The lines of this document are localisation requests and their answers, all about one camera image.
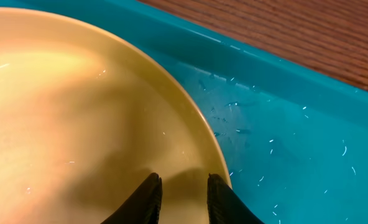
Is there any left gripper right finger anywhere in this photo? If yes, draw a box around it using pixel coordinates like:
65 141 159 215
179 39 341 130
207 174 264 224

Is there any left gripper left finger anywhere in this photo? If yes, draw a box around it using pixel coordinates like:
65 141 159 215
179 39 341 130
101 172 163 224

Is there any teal plastic tray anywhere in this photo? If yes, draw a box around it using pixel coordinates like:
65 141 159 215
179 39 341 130
0 0 368 223

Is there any yellow plate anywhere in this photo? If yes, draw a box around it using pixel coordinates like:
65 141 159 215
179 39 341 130
0 7 228 223

